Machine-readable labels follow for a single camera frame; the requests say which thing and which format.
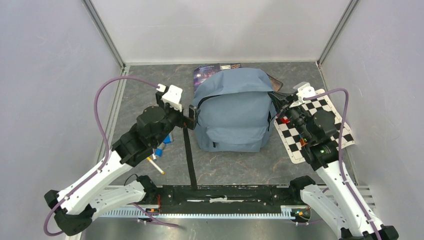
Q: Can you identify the dark orange paperback book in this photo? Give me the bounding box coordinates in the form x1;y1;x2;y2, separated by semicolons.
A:
267;74;284;92

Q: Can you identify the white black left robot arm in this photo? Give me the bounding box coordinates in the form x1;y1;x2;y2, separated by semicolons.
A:
43;92;198;237

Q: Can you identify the slotted cable duct rail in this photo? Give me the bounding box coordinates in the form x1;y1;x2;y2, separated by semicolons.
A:
100;205;295;220

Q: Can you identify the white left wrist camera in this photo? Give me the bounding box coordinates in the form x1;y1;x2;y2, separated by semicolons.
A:
156;84;183;112

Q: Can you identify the black white checkered mat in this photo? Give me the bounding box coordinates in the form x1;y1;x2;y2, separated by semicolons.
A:
274;95;355;164

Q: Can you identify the blue grey glue stick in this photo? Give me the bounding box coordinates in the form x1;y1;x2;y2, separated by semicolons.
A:
154;142;166;157

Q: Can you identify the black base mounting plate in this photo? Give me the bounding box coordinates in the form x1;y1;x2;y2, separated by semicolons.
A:
156;185;300;214

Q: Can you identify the blue pencil sharpener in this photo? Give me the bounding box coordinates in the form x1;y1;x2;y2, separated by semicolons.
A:
163;133;173;145

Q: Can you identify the blue fabric backpack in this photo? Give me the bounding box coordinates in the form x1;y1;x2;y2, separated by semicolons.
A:
191;67;276;153

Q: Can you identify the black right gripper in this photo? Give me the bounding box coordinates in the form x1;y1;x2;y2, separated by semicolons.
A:
269;89;314;142

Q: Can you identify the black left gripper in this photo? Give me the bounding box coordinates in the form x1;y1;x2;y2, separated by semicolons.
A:
153;91;200;147

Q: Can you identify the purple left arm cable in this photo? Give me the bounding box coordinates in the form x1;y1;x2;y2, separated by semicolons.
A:
43;75;160;237

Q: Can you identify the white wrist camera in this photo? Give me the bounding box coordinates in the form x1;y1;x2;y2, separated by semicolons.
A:
156;84;183;112
290;82;316;108

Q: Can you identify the purple paperback book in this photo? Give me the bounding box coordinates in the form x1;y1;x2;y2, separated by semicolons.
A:
193;63;242;91

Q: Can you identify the red toy block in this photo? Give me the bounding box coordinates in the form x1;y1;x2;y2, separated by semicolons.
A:
280;116;290;124

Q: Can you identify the yellow cap marker pen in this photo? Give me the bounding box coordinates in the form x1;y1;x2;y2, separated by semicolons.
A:
146;157;165;175

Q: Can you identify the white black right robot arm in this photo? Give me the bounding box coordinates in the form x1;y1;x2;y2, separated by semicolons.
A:
268;91;399;240

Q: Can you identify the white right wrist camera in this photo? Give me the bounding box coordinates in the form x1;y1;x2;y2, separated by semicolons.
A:
290;82;316;108

